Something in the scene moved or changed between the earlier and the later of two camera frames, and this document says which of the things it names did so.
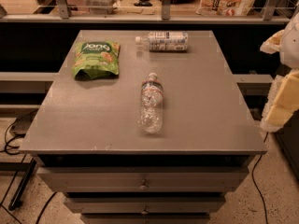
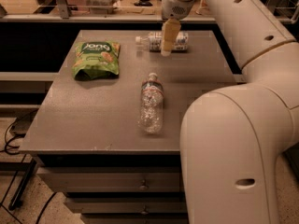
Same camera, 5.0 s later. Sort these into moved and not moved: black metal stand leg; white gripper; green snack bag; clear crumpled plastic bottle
Moved: white gripper
Not moved: black metal stand leg; clear crumpled plastic bottle; green snack bag
